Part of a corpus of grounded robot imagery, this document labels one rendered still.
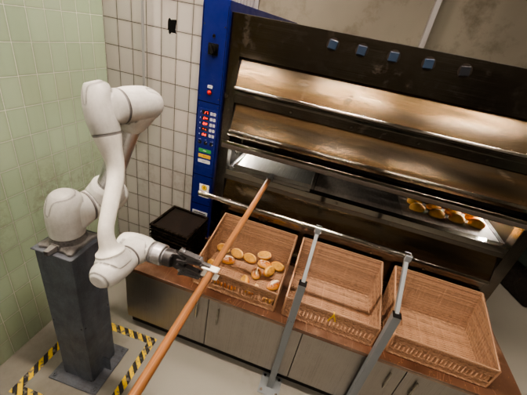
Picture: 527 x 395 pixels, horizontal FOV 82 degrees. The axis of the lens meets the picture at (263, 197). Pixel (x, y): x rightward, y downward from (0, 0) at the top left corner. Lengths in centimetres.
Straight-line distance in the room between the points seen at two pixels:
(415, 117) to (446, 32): 396
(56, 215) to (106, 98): 62
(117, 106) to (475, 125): 168
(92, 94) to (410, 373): 203
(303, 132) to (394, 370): 146
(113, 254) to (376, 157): 144
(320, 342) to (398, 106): 141
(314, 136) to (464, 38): 421
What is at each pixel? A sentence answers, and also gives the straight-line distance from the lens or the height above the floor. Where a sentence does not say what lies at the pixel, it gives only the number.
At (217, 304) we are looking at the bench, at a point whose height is 53.
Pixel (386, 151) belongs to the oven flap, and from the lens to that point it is 190.
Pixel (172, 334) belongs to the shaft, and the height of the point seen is 119.
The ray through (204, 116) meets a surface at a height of 151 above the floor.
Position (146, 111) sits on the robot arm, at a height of 170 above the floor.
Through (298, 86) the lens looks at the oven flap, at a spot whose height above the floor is 180.
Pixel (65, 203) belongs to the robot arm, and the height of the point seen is 125.
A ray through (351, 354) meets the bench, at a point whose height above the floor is 52.
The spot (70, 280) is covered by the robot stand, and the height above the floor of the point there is 86.
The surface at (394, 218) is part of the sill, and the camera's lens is 207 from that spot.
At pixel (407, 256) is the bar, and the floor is 117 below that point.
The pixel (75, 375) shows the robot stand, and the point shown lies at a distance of 247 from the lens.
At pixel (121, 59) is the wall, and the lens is 232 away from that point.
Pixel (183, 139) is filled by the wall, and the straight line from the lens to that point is 218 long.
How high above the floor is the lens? 206
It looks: 29 degrees down
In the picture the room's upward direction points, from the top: 11 degrees clockwise
